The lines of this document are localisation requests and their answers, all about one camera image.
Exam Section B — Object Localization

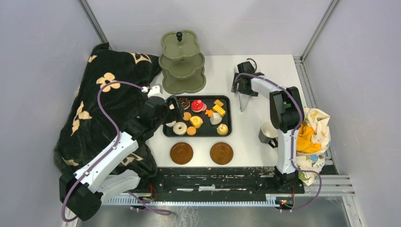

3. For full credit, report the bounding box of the steel tongs white handle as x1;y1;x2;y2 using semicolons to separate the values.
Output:
238;92;252;113

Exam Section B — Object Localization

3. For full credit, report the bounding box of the orange fish-shaped pastry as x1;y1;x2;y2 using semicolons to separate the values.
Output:
205;109;214;117

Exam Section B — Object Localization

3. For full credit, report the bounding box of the yellow layered cake slice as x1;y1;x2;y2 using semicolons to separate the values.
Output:
212;105;226;117

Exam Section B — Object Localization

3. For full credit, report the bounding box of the white cake block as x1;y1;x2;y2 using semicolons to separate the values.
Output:
210;113;222;125

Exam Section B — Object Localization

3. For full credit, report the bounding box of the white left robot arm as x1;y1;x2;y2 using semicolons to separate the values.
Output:
59;82;184;222

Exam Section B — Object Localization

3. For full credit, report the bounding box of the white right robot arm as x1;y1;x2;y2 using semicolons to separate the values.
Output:
231;58;304;193

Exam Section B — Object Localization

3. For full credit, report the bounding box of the round tan biscuit upper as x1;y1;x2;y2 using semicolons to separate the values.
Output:
183;112;192;121

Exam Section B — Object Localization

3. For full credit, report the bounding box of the round tan biscuit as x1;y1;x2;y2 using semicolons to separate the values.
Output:
183;112;192;121
186;126;197;136

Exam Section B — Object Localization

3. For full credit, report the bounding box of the chocolate sprinkle donut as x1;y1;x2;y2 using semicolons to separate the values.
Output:
178;97;191;110

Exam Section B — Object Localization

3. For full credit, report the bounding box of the white round cake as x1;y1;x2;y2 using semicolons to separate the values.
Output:
165;121;176;127

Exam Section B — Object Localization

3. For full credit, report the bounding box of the white glazed donut lower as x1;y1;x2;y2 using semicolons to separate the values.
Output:
173;122;188;136

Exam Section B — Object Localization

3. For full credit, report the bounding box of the red glazed donut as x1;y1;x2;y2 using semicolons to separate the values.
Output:
191;99;207;113

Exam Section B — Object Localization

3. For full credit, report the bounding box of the yellow swirl roll cake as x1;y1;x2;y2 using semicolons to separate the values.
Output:
189;116;203;129

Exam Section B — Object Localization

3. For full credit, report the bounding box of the round tan biscuit lower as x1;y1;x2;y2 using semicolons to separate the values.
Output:
186;126;197;136

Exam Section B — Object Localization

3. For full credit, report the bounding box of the black rectangular tray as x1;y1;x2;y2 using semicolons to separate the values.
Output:
177;95;232;137

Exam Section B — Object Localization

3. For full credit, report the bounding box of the rectangular tan cracker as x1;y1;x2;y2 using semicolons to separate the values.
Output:
214;99;224;107

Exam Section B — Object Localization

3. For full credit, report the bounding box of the brown wooden coaster left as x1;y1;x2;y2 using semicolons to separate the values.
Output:
170;142;193;165

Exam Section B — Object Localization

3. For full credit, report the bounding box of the brown wooden coaster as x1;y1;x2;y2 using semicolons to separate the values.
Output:
170;142;193;165
210;142;234;165

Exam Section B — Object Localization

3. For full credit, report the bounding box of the yellow cream cupcake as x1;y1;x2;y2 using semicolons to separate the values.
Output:
217;123;228;136

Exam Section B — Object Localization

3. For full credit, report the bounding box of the green three-tier serving stand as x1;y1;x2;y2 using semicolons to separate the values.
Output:
158;30;206;95

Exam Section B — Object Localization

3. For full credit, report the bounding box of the grey mug white inside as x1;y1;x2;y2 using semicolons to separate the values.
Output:
258;121;279;148

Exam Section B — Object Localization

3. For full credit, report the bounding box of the brown wooden coaster right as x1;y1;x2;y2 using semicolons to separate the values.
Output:
210;142;234;165

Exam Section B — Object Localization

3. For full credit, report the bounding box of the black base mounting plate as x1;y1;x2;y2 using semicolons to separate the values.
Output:
135;167;305;194

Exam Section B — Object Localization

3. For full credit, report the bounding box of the black floral plush blanket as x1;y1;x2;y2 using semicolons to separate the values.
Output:
54;43;161;174

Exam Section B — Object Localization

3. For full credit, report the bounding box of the patterned white yellow cloth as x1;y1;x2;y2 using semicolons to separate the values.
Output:
296;107;331;186

